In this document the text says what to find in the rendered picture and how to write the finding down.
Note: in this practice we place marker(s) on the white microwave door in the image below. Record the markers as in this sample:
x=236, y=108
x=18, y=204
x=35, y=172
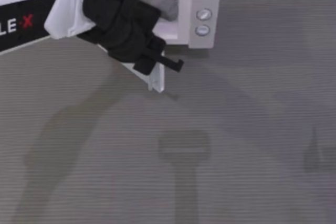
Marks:
x=158, y=78

